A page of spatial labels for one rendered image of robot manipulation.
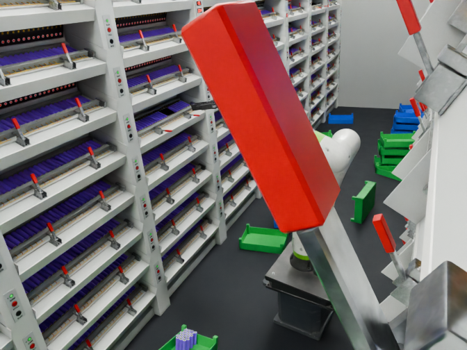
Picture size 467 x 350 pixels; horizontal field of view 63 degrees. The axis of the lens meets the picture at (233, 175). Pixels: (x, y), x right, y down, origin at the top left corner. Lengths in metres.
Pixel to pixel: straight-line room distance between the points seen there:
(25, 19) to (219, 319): 1.62
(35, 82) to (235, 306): 1.49
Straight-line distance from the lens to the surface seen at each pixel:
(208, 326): 2.16
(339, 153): 1.55
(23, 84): 1.43
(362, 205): 2.85
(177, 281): 2.39
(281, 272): 1.89
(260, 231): 2.76
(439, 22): 0.48
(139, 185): 1.86
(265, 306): 2.23
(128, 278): 1.95
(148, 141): 1.89
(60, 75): 1.52
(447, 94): 0.32
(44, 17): 1.51
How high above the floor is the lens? 1.55
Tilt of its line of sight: 25 degrees down
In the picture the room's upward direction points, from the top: 5 degrees counter-clockwise
